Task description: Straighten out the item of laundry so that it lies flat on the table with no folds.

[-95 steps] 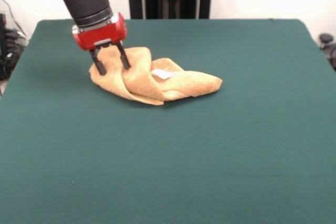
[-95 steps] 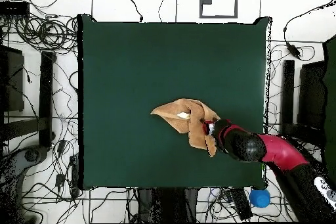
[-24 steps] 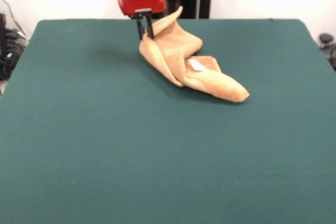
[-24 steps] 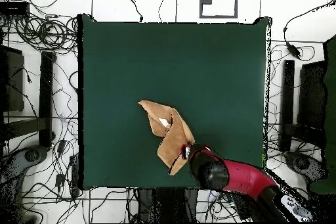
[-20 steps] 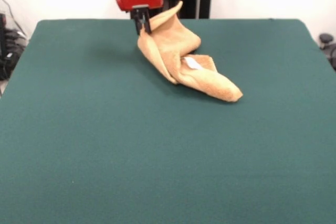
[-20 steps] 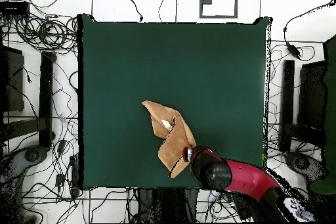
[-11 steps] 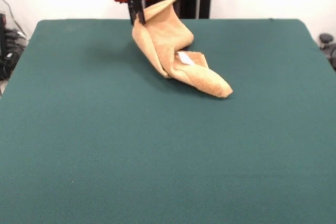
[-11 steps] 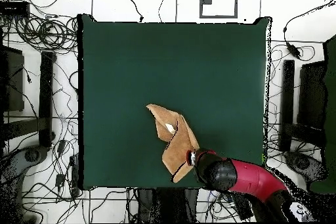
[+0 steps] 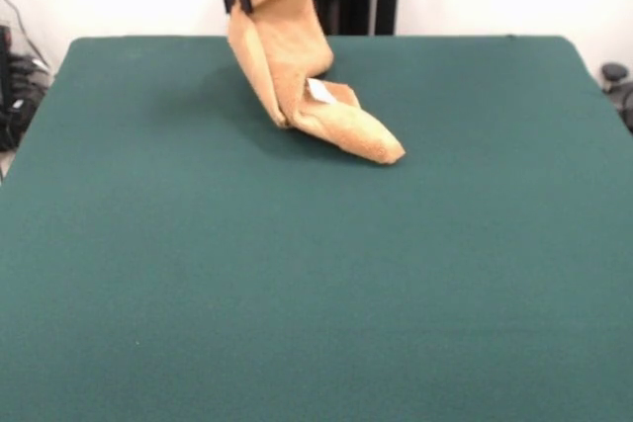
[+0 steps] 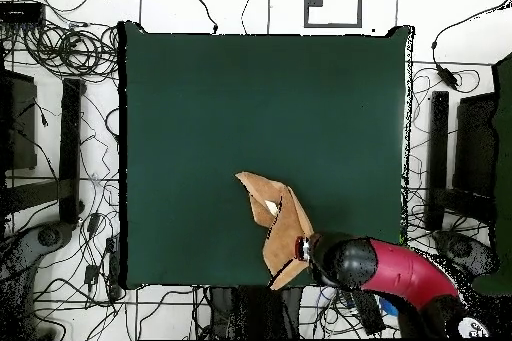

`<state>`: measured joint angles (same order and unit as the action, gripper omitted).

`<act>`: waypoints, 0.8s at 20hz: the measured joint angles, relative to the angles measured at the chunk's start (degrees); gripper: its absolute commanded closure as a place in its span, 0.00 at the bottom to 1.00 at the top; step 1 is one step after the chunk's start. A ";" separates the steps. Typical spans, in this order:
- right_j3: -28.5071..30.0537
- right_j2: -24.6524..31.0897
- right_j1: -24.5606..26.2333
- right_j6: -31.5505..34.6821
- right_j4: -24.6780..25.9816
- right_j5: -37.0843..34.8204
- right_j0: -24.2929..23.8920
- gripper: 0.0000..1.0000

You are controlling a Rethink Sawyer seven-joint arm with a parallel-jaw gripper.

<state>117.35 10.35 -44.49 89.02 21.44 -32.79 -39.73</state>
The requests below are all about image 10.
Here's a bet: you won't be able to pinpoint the tan terry towel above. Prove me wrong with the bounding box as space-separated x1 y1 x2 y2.
234 171 317 291

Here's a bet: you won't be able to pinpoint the flat black device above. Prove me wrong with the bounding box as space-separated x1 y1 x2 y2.
0 1 46 25

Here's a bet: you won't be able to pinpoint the black stand with silver rails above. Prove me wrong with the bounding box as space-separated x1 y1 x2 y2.
209 286 303 340

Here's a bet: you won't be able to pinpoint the blue ball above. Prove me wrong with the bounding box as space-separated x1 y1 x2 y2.
378 296 400 317

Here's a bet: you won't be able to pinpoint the dark green table cloth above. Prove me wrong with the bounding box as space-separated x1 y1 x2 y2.
118 20 413 290

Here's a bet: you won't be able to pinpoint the black bar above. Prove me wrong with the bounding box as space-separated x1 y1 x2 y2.
423 90 450 231
58 77 86 225

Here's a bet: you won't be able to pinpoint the black panel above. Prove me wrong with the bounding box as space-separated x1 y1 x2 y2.
452 92 497 198

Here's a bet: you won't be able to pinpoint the green cloth on side table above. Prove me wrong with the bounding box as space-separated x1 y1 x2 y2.
471 52 512 297

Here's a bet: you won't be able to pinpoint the grey chair base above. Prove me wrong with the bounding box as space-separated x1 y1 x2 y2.
0 218 77 340

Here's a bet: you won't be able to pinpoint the black box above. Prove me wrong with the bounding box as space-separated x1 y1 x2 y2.
0 69 38 171

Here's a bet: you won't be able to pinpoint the black power adapter with cable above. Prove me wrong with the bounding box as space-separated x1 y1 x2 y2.
430 0 512 92

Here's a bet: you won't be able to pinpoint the grey square floor frame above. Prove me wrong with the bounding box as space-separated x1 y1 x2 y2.
303 0 364 29

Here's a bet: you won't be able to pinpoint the thin black cable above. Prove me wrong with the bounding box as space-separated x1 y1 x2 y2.
240 0 267 35
182 0 220 34

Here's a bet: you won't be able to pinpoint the coiled black cables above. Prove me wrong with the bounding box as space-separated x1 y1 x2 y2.
21 22 120 79

